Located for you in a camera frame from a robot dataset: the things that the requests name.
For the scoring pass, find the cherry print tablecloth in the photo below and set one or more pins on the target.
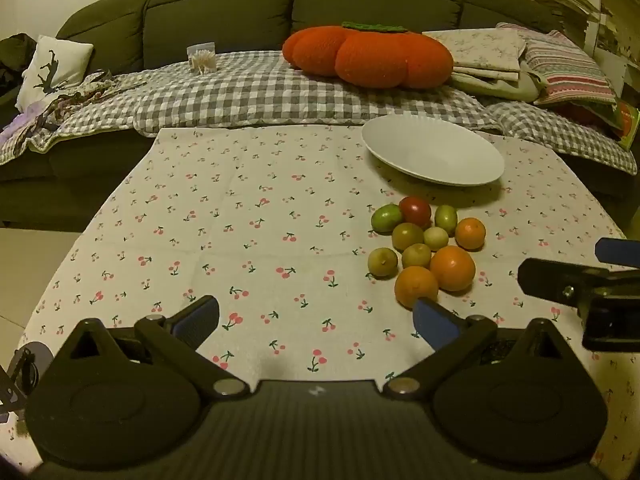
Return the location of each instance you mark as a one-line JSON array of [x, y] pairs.
[[250, 220]]

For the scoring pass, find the folded floral cloth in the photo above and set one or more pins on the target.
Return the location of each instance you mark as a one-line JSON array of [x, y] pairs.
[[480, 47]]

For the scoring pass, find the grey checkered blanket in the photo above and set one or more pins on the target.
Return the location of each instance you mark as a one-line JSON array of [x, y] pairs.
[[250, 95]]

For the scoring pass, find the striped pillow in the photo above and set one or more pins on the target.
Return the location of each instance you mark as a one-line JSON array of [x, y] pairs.
[[565, 67]]

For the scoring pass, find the pale yellow plum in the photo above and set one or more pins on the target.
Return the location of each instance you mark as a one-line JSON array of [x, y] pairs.
[[436, 238]]

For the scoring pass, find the white ribbed plate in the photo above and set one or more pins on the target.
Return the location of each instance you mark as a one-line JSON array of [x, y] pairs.
[[430, 150]]

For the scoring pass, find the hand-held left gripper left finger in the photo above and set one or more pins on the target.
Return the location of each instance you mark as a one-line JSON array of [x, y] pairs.
[[197, 319]]

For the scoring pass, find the small orange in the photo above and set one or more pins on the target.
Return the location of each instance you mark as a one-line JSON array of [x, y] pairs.
[[470, 233]]

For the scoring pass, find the red tomato fruit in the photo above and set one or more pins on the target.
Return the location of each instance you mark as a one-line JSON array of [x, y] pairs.
[[415, 210]]

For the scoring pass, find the white pillow with dark print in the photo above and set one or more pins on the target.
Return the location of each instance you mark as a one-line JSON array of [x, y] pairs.
[[55, 67]]

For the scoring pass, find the dark cloth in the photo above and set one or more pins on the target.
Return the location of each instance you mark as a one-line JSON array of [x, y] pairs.
[[12, 55]]

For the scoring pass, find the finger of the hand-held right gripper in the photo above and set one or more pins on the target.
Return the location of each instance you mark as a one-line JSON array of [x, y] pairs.
[[550, 277], [617, 251]]

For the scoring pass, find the orange pumpkin cushion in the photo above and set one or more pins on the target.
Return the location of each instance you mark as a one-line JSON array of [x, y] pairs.
[[370, 57]]

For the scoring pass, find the purple floral cloth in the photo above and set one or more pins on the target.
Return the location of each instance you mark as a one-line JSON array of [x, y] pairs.
[[45, 110]]

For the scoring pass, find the large orange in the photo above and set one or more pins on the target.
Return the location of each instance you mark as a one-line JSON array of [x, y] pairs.
[[452, 268]]

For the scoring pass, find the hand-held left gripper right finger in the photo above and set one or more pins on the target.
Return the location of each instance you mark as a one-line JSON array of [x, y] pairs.
[[435, 327]]

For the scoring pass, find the white bookshelf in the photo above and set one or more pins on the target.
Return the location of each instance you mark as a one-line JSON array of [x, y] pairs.
[[620, 15]]

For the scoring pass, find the olive green sofa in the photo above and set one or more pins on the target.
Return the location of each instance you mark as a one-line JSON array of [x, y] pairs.
[[225, 5]]

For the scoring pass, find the yellow-green plum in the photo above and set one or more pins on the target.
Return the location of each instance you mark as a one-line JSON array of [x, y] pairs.
[[382, 262], [416, 255]]

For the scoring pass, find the folded beige blankets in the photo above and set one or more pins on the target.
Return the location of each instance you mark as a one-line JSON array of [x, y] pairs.
[[500, 87]]

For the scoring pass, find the small bright green jujube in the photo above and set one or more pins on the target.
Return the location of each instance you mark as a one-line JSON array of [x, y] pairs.
[[445, 217]]

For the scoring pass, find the olive brown plum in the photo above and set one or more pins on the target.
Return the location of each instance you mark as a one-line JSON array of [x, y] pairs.
[[407, 236]]

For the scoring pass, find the green oval jujube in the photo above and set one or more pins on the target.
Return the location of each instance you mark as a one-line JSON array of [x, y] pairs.
[[385, 217]]

